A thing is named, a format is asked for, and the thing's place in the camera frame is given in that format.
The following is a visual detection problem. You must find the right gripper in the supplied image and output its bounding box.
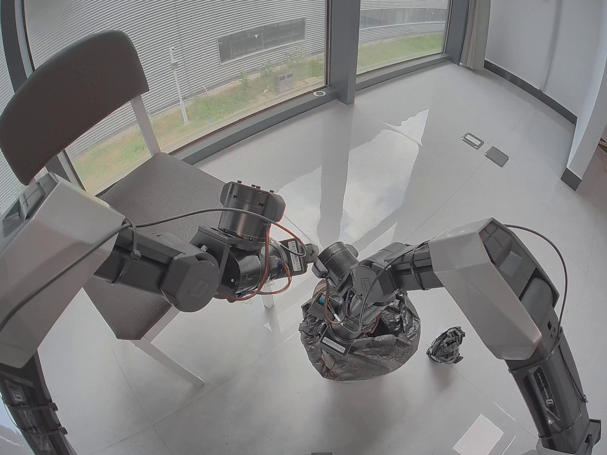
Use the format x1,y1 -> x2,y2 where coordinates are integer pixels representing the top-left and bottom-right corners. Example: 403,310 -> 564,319
320,301 -> 381,360

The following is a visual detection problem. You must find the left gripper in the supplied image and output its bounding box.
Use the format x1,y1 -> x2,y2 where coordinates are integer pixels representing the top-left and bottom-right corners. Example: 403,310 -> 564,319
263,237 -> 320,284

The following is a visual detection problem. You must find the black plastic bag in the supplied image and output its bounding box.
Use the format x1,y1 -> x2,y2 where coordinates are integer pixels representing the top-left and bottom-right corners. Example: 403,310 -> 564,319
299,292 -> 422,382

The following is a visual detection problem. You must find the black plastic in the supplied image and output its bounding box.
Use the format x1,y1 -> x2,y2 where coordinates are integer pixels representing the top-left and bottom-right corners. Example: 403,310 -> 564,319
426,327 -> 465,364

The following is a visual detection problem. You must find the grey chair with white legs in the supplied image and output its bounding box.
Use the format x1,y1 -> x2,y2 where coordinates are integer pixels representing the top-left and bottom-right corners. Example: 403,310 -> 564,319
0,30 -> 277,387

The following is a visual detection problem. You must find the window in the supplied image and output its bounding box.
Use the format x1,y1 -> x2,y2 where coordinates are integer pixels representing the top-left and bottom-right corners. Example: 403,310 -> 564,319
0,0 -> 475,297

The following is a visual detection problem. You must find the beige curtain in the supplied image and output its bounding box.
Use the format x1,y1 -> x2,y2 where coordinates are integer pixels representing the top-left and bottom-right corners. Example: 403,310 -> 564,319
460,0 -> 490,72

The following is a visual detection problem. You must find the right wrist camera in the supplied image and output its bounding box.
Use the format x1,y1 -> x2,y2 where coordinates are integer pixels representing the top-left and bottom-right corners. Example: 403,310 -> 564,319
310,283 -> 343,323

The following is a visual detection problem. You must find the black cable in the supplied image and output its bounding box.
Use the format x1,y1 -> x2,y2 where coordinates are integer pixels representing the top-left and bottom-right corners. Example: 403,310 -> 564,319
502,224 -> 568,333
0,207 -> 228,335

